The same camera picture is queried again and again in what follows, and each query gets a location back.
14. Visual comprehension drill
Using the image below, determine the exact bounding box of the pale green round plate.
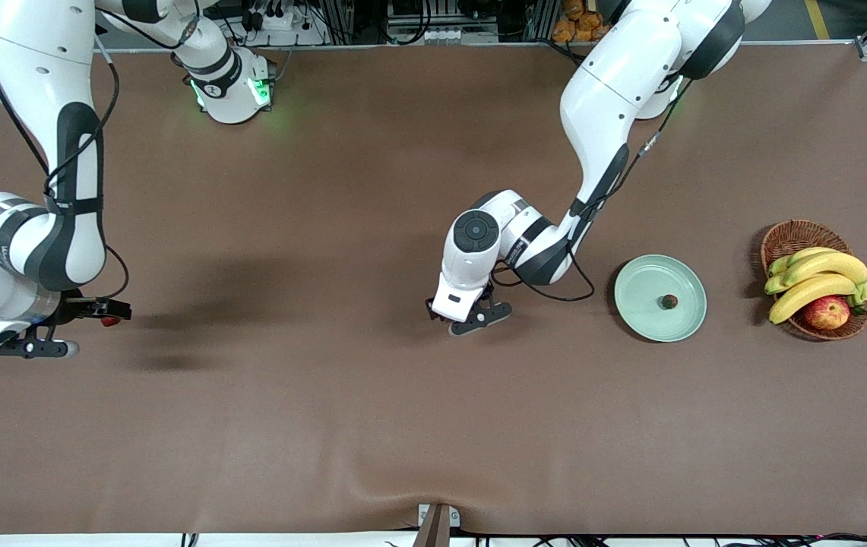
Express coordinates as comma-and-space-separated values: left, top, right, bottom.
614, 254, 707, 343

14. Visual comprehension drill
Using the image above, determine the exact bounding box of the brown table cover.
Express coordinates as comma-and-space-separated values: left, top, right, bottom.
0, 42, 867, 536

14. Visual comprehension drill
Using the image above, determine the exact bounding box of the long white socket strip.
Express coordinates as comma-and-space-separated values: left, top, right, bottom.
422, 29, 498, 44

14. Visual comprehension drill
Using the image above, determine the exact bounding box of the pack of brown bread rolls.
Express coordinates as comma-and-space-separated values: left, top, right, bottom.
552, 0, 610, 43

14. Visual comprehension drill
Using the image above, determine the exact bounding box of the white power strip with plugs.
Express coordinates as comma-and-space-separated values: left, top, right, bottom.
239, 0, 327, 46

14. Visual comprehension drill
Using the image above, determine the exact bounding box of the brown wicker basket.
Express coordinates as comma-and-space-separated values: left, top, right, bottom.
760, 220, 867, 341

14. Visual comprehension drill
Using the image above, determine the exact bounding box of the yellow banana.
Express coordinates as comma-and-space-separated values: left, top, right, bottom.
769, 273, 859, 326
767, 247, 840, 278
764, 251, 867, 305

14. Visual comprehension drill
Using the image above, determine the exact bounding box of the red apple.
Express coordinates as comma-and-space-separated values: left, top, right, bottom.
803, 295, 852, 331

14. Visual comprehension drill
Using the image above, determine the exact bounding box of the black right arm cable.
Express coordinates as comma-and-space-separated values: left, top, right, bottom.
0, 0, 130, 301

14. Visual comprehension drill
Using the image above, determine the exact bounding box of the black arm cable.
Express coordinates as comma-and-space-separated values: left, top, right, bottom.
0, 0, 130, 301
490, 76, 692, 303

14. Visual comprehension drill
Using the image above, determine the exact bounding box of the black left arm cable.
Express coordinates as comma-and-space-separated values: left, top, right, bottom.
490, 76, 692, 303

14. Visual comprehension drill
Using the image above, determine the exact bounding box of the table edge camera post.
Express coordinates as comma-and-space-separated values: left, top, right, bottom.
413, 504, 461, 547

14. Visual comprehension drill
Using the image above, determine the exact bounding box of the aluminium frame post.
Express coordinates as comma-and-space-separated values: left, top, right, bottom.
321, 0, 362, 45
526, 0, 562, 43

